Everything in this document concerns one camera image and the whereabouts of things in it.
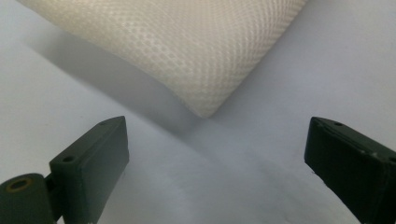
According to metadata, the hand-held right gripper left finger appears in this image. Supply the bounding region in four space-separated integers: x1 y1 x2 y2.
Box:
49 115 131 224

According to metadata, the light blue table mat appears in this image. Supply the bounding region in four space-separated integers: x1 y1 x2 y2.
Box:
0 0 396 224

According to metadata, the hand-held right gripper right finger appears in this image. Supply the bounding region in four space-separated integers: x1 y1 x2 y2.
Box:
304 116 396 224

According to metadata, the white towel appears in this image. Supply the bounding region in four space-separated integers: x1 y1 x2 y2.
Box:
17 0 309 119

